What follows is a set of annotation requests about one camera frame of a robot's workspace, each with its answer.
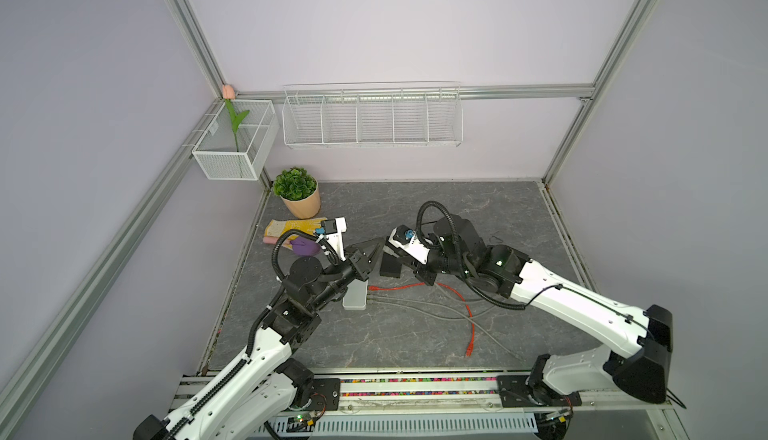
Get white network switch box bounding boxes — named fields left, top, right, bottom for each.
left=342, top=280, right=368, bottom=311

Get purple pink trowel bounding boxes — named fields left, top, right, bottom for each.
left=281, top=235, right=321, bottom=256

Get red ethernet cable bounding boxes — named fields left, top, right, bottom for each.
left=367, top=282, right=477, bottom=357

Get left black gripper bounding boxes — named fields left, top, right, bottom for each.
left=308, top=238, right=384, bottom=311

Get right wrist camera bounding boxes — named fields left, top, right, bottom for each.
left=387, top=225, right=430, bottom=265

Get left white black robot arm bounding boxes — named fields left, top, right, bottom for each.
left=133, top=238, right=384, bottom=439

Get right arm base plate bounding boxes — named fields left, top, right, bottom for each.
left=496, top=374, right=582, bottom=408

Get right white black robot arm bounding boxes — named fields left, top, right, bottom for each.
left=388, top=215, right=673, bottom=405

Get small white wire basket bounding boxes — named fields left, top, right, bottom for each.
left=192, top=100, right=279, bottom=181

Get green plant in pot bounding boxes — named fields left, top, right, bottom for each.
left=272, top=167, right=321, bottom=220

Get yellow work glove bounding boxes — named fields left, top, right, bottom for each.
left=263, top=217, right=326, bottom=244

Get pink artificial tulip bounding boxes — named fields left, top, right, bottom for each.
left=221, top=85, right=250, bottom=153

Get long white wire basket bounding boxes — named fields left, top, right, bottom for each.
left=282, top=82, right=464, bottom=148

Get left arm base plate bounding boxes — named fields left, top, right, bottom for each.
left=289, top=378, right=341, bottom=411

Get grey ethernet cable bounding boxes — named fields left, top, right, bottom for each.
left=367, top=295, right=529, bottom=360
left=367, top=292, right=499, bottom=322

